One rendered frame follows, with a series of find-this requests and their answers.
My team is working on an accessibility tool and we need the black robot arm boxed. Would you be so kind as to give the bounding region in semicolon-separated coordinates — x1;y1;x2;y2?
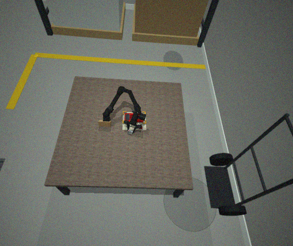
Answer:
103;86;146;121

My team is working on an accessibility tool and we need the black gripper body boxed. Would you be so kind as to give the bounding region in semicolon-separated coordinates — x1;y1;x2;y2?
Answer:
123;117;142;129

